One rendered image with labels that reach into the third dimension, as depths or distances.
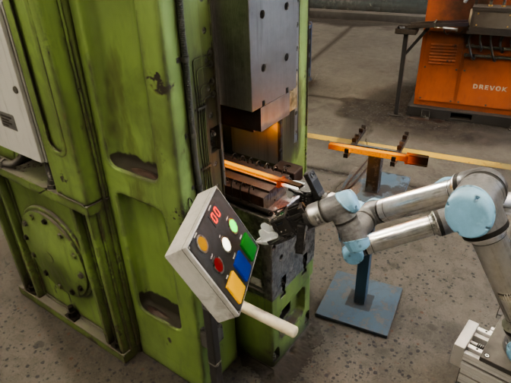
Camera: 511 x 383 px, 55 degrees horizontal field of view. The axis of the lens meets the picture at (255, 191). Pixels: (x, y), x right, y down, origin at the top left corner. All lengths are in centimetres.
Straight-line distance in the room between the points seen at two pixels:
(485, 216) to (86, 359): 213
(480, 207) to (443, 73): 407
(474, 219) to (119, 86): 127
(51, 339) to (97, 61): 164
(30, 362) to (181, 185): 149
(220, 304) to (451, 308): 181
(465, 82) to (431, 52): 44
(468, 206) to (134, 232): 144
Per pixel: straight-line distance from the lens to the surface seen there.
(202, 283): 143
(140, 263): 231
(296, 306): 263
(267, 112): 182
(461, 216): 129
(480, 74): 526
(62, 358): 285
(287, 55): 188
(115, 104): 192
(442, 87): 532
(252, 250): 165
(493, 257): 135
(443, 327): 290
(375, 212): 158
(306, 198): 195
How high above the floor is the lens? 202
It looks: 31 degrees down
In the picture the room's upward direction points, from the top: 2 degrees counter-clockwise
